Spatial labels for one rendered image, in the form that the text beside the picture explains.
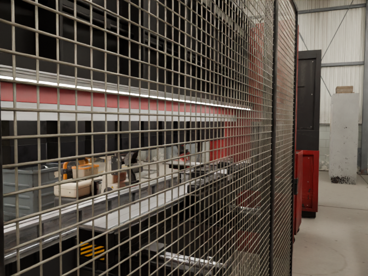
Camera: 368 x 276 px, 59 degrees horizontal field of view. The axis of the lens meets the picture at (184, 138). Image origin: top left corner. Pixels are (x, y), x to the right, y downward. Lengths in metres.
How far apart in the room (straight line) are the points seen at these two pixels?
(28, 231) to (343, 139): 7.03
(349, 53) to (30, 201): 8.16
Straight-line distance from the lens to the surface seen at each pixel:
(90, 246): 1.16
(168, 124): 2.03
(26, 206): 4.63
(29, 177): 4.51
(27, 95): 1.25
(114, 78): 1.31
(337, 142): 7.74
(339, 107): 7.73
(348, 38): 9.79
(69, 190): 2.91
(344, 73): 9.61
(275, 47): 1.41
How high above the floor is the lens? 1.34
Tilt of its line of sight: 3 degrees down
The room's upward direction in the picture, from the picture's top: straight up
